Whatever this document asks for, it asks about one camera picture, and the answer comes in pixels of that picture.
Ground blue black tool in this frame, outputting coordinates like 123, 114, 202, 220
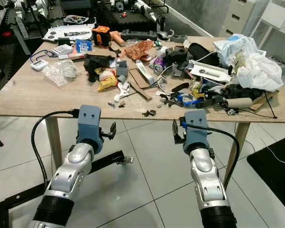
166, 92, 198, 108

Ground crumpled white paper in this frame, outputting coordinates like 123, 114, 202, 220
114, 82, 131, 103

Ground brown wooden stick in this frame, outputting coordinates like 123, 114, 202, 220
128, 82, 153, 101

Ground light wooden table leg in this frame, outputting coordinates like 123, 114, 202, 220
226, 123, 250, 183
45, 117, 62, 171

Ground yellow snack bag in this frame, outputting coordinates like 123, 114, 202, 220
96, 67, 118, 92

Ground brown cardboard piece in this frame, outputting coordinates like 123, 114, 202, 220
128, 67, 157, 91

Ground beige cylinder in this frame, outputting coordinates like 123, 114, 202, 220
223, 97, 253, 110

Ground white flat box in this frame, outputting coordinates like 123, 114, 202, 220
190, 62, 232, 84

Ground white tube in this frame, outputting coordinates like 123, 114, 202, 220
135, 61, 157, 85

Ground purple drink can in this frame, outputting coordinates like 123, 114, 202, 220
152, 55, 167, 74

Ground black blocky device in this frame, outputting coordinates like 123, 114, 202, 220
164, 46, 190, 76

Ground crumpled clear plastic bag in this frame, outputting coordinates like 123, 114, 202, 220
43, 59, 80, 87

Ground black case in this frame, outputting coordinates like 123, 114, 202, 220
188, 43, 214, 62

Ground orange patterned plastic wrapper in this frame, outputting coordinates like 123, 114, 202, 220
123, 39, 155, 61

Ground small blue box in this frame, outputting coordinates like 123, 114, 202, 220
75, 39, 92, 54

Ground thin black rod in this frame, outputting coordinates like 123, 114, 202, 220
262, 91, 277, 119

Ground peach coloured cylinder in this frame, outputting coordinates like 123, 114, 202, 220
110, 31, 126, 47

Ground white calculator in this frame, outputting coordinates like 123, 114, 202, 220
52, 44, 73, 56

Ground black floor mat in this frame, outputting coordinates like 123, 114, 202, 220
247, 133, 285, 205

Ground plain white plastic bag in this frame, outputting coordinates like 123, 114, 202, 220
235, 52, 284, 92

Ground white blue plastic bag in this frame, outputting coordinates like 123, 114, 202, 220
213, 34, 259, 67

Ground long white robot shell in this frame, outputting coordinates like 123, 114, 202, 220
43, 18, 96, 42

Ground white drawer cabinet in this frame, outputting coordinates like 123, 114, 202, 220
218, 0, 257, 38

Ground white shelf unit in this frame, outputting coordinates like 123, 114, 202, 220
252, 0, 285, 91

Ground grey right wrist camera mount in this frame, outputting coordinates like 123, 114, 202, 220
183, 109, 209, 153

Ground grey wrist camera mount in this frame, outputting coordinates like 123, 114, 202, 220
76, 104, 102, 153
183, 109, 209, 153

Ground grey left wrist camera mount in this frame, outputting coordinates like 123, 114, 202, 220
76, 104, 102, 153

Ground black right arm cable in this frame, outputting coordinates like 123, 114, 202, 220
180, 121, 241, 190

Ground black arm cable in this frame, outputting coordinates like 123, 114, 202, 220
180, 121, 241, 190
31, 110, 80, 188

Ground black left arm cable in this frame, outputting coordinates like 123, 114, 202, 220
31, 110, 80, 188

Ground white timer with lanyard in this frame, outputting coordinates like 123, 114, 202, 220
29, 51, 55, 72

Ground black metal cart frame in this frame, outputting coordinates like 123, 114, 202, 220
0, 151, 126, 226

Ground black bar handle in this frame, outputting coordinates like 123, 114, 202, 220
120, 29, 158, 41

